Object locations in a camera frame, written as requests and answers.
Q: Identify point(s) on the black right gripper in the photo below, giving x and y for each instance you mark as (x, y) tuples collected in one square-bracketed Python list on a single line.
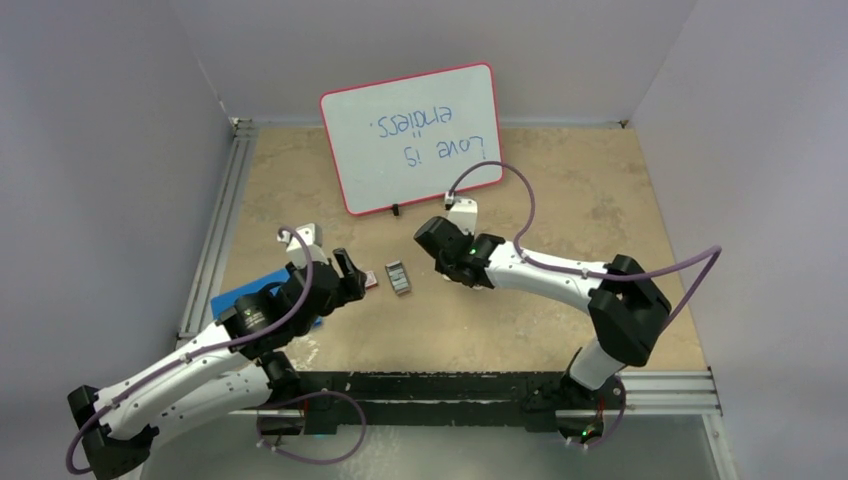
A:
[(457, 229)]

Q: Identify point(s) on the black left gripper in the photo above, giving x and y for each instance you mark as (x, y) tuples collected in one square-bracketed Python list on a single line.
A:
[(351, 287)]

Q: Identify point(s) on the red white staple box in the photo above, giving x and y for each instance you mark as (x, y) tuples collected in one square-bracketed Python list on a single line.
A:
[(371, 279)]

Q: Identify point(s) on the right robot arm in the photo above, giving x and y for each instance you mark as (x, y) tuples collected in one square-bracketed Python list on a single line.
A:
[(627, 309)]

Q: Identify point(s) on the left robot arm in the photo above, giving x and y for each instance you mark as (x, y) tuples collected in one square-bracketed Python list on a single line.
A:
[(234, 363)]

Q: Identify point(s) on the blue plastic sheet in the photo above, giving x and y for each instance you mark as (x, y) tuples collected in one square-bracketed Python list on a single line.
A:
[(284, 294)]

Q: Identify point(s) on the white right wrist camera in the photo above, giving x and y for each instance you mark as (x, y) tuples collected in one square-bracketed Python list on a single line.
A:
[(461, 211)]

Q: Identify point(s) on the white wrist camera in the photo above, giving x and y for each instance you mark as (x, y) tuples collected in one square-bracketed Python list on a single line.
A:
[(303, 244), (461, 211)]

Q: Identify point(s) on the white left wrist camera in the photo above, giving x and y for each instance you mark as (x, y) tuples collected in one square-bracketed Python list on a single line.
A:
[(303, 244)]

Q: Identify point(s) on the white board with pink frame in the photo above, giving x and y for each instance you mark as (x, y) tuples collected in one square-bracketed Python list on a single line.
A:
[(405, 140)]

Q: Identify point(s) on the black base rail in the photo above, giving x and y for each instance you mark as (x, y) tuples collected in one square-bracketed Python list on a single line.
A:
[(536, 401)]

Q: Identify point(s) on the aluminium frame rail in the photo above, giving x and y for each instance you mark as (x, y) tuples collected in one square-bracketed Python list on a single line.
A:
[(579, 193)]

